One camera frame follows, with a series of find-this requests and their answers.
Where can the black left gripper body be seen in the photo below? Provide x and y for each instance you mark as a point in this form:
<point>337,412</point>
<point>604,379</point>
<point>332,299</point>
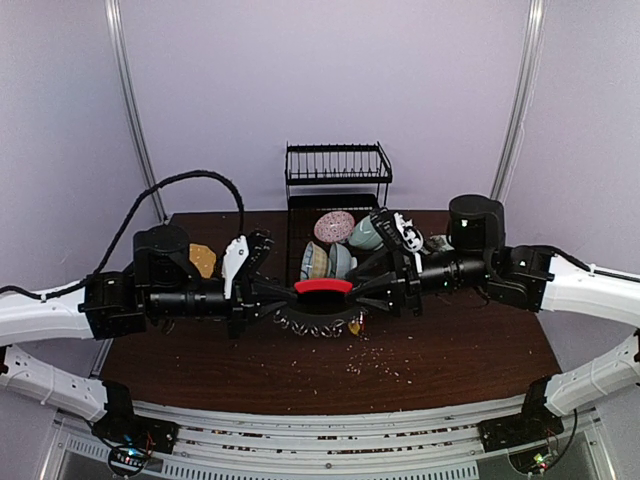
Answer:
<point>242,306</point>

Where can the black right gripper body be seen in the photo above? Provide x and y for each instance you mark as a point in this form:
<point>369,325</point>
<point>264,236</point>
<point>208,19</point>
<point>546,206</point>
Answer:
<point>411,282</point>

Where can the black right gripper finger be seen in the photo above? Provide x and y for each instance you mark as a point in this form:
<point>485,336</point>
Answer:
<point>372,304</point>
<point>373,274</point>

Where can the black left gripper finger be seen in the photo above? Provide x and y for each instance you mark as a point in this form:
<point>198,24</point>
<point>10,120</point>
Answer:
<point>279,312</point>
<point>265,289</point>

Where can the yellow tag key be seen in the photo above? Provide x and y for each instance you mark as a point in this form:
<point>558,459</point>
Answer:
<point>355,328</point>

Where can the large grey red keyring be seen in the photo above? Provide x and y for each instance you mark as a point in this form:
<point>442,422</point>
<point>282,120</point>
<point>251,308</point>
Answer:
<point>324,310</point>

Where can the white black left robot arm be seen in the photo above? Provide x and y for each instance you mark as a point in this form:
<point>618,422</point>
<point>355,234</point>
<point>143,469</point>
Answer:
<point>162,284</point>

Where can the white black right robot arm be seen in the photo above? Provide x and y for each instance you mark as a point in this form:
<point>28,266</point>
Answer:
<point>529,277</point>

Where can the green celadon bowl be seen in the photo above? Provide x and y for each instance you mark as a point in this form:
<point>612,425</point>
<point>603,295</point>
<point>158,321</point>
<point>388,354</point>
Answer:
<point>364,236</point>

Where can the grey blue ribbed bowl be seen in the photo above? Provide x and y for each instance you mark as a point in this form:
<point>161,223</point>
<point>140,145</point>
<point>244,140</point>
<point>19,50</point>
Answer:
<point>341,261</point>

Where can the light blue flower plate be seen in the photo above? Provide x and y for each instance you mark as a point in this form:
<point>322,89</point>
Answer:
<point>437,243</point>

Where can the blue yellow patterned bowl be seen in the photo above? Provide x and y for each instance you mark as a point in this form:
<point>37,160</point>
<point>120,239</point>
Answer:
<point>315,262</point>

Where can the pink patterned bowl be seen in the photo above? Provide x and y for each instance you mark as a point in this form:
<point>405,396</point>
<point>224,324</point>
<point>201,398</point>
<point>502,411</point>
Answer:
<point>334,226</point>

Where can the yellow dotted plate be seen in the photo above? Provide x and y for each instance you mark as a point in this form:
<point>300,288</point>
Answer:
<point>204,259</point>

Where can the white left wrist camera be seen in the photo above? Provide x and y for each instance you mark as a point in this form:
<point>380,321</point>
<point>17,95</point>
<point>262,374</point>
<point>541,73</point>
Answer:
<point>236,253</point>

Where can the black wire dish rack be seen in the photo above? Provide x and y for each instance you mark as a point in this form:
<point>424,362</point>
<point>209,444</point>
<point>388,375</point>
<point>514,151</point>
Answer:
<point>320,178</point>

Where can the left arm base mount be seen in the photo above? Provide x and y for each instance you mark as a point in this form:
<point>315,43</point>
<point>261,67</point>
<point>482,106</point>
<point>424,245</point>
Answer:
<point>132,443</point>

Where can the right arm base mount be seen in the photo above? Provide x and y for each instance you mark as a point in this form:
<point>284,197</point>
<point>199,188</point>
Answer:
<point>532,442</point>

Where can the right aluminium frame post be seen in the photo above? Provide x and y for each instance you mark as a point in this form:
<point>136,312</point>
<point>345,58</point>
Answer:
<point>523,96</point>

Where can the aluminium frame post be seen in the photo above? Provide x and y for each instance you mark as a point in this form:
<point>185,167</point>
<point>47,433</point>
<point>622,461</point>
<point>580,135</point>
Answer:
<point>118,41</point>
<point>523,96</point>

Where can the left aluminium frame post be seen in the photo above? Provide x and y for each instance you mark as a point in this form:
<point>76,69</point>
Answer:
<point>118,41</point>

